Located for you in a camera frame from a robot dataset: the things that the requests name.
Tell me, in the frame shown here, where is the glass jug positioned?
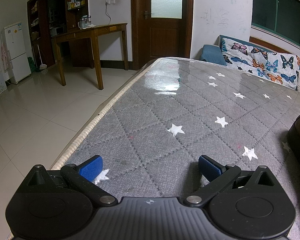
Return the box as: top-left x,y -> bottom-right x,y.
77,15 -> 97,30

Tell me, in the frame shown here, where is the blue sofa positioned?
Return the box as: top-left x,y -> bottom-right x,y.
199,35 -> 300,91

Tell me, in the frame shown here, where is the green framed window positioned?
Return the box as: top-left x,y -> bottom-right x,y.
251,0 -> 300,49

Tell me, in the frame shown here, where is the wooden wall rail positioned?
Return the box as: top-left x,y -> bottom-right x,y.
249,36 -> 300,58

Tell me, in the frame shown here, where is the green bag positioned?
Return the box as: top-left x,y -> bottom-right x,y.
27,57 -> 38,73

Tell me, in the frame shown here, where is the pink cloth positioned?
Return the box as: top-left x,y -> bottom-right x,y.
0,42 -> 11,71

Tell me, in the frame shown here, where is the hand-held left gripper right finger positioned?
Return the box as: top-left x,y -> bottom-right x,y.
184,155 -> 275,207

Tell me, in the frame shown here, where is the grey power cable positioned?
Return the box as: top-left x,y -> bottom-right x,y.
105,4 -> 113,26

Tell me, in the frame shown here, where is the white refrigerator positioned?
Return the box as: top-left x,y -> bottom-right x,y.
4,22 -> 32,84

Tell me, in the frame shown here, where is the wooden door with glass pane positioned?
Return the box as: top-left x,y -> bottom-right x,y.
130,0 -> 194,71

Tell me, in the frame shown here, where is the white broom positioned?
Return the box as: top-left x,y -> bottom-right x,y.
37,44 -> 48,70

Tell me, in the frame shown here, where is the dark wooden shelf cabinet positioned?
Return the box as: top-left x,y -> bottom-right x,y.
27,0 -> 95,69

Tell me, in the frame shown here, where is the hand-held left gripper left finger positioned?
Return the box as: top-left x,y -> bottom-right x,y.
26,155 -> 118,207

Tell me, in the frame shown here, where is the butterfly print pillow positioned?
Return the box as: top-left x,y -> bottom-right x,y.
220,38 -> 300,91

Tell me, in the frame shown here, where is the wooden side table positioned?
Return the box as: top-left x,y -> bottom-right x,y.
51,23 -> 129,91

